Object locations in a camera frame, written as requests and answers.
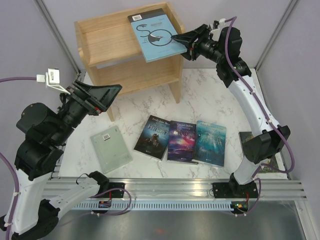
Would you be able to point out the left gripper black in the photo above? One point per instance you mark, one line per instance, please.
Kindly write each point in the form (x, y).
(107, 93)

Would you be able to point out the wooden two-tier shelf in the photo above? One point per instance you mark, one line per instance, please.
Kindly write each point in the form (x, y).
(111, 54)

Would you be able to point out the aluminium rail beam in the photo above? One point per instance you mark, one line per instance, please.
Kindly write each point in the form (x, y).
(198, 189)

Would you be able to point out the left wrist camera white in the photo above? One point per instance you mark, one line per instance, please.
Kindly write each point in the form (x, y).
(51, 79)

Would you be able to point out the pale green book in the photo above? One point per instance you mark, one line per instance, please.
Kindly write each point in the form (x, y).
(110, 149)

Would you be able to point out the black book with barcode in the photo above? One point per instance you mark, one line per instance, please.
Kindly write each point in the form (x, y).
(146, 23)

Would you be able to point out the light blue SO book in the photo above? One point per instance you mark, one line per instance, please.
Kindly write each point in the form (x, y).
(158, 46)

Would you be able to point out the Wuthering Heights blue book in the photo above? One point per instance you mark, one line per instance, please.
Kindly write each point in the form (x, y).
(154, 138)

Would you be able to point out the Robinson Crusoe purple book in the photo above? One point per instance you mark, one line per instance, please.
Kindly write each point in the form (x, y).
(181, 142)

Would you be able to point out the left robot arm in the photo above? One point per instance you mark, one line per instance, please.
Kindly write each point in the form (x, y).
(32, 217)

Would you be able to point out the white slotted cable duct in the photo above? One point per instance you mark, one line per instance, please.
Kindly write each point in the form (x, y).
(159, 205)

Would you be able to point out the teal underwater cover book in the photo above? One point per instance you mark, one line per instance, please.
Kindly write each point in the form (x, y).
(210, 143)

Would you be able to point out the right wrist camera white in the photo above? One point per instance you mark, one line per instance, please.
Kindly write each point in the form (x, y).
(217, 23)

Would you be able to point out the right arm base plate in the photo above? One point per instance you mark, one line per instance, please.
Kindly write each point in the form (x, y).
(228, 190)

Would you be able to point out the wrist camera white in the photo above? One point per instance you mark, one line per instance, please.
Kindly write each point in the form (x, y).
(51, 79)
(217, 23)

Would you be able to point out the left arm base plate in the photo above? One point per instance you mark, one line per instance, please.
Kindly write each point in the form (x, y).
(118, 193)

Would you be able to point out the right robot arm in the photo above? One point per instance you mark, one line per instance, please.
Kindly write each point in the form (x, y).
(221, 44)

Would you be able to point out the dark green gold book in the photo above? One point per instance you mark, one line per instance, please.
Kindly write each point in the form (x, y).
(246, 136)

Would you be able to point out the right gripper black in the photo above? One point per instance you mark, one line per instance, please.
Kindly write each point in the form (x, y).
(202, 32)

